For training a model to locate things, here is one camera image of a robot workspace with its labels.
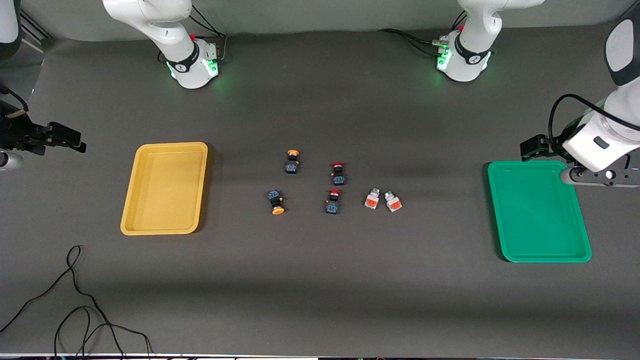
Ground black base cables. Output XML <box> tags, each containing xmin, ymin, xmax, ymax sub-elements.
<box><xmin>189</xmin><ymin>4</ymin><xmax>229</xmax><ymax>65</ymax></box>
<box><xmin>377</xmin><ymin>11</ymin><xmax>469</xmax><ymax>57</ymax></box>

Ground black right base cables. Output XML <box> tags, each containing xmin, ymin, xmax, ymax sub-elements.
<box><xmin>189</xmin><ymin>4</ymin><xmax>229</xmax><ymax>65</ymax></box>

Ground green plastic tray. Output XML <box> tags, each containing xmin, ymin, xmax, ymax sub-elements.
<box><xmin>487</xmin><ymin>160</ymin><xmax>593</xmax><ymax>263</ymax></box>

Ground thin black loose cable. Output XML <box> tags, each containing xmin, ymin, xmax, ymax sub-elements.
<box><xmin>0</xmin><ymin>245</ymin><xmax>153</xmax><ymax>359</ymax></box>

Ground dark aluminium frame rail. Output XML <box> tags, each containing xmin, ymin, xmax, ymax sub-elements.
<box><xmin>19</xmin><ymin>9</ymin><xmax>54</xmax><ymax>42</ymax></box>

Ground yellow plastic tray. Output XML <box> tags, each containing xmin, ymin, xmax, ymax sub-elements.
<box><xmin>120</xmin><ymin>142</ymin><xmax>209</xmax><ymax>236</ymax></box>

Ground orange mushroom push button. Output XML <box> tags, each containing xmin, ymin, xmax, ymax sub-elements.
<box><xmin>267</xmin><ymin>189</ymin><xmax>286</xmax><ymax>216</ymax></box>

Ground black left base cables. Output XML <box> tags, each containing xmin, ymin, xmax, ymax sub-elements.
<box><xmin>377</xmin><ymin>11</ymin><xmax>469</xmax><ymax>57</ymax></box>

